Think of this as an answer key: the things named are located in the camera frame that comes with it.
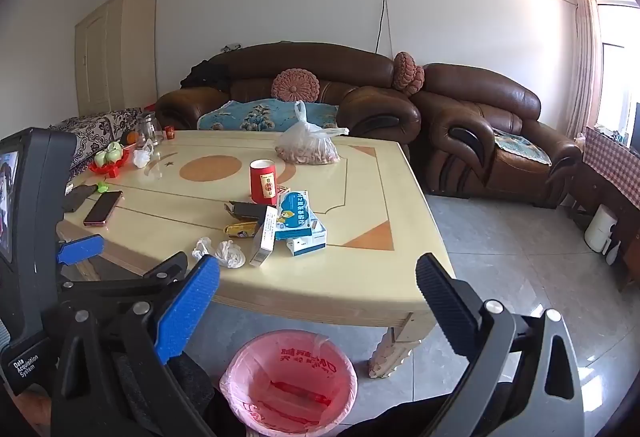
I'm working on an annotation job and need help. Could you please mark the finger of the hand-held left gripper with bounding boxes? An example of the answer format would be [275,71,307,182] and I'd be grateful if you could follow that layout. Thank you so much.
[56,233,105,266]
[60,251,188,313]

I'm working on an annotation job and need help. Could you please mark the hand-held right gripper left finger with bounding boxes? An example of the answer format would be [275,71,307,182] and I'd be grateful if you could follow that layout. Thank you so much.
[50,254,221,437]

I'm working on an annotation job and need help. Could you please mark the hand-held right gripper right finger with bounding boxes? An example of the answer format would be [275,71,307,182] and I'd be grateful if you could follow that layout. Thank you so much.
[416,253,586,437]

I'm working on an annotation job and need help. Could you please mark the black box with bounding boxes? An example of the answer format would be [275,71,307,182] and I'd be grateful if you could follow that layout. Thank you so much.
[223,200,269,221]

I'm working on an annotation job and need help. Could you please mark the bin with pink bag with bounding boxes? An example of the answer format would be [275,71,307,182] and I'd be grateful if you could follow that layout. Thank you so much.
[220,329,358,437]

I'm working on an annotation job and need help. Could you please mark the black remote control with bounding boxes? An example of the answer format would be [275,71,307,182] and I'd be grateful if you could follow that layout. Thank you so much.
[61,184,99,213]

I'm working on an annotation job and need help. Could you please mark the smartphone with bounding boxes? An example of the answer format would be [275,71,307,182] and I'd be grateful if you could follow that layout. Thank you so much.
[83,190,124,227]

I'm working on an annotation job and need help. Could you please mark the red fruit plate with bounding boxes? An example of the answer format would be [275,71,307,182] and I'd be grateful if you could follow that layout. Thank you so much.
[89,150,134,178]

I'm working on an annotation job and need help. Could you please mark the green apples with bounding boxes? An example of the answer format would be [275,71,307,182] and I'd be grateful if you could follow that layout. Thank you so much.
[95,142,124,167]

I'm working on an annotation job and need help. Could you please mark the yellow packet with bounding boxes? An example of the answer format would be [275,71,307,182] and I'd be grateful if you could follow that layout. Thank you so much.
[223,222,259,238]

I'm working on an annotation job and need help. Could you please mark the dark patterned cloth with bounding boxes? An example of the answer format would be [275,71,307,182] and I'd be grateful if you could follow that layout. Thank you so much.
[49,107,144,180]

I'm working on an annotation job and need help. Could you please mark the tall white box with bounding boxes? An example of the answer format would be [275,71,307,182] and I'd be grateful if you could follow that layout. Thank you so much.
[248,206,279,268]

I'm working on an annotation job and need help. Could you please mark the person's black trousers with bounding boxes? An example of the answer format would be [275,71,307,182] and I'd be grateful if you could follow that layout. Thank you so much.
[340,379,511,437]

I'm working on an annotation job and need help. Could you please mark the glass pitcher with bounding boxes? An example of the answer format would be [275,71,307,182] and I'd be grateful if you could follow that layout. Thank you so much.
[135,112,165,146]

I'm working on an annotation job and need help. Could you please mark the red cylindrical can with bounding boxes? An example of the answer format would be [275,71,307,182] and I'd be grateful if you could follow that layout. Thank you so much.
[250,158,277,204]

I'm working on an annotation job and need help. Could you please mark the blue white medicine box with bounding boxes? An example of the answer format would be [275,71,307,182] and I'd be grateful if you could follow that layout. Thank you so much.
[275,190,314,241]

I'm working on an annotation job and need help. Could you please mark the white light blue box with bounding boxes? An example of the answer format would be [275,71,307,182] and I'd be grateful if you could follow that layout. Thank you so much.
[285,221,328,258]

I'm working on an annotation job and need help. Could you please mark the cream wardrobe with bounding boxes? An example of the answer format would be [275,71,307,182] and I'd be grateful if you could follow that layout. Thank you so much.
[74,0,159,118]

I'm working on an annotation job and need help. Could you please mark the blue floral seat cover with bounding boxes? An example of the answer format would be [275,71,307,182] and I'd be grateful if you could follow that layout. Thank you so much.
[196,98,341,133]

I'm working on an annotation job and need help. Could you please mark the white appliance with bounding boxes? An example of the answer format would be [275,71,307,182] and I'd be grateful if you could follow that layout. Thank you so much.
[584,204,619,253]

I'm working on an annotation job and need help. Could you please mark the patterned armchair seat cover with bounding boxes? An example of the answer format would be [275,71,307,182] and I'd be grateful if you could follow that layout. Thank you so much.
[492,126,552,166]

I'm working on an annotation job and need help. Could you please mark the clear bag of nuts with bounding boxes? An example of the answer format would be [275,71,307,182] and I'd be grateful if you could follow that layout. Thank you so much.
[275,100,349,166]

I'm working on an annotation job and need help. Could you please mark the black clothing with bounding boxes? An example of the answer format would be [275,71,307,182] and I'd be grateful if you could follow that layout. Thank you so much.
[179,59,232,91]

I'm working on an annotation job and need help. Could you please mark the brown leather armchair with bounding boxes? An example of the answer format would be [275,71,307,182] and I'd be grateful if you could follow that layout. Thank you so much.
[410,62,584,209]

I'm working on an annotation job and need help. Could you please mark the pink round cushion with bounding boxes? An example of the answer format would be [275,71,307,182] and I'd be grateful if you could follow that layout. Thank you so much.
[271,68,320,103]
[393,52,425,97]

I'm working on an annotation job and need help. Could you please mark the cabinet with checked cloth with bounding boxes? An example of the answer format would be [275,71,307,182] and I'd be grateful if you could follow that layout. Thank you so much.
[570,126,640,293]

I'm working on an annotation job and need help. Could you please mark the brown leather sofa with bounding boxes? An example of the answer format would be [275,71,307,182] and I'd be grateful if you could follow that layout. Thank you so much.
[154,42,422,159]

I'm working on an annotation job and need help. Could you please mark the beige curtain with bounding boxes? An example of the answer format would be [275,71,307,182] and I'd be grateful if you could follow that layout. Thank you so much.
[569,0,607,139]

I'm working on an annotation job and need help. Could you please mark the window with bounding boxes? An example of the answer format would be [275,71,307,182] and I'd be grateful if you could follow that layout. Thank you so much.
[595,0,640,140]

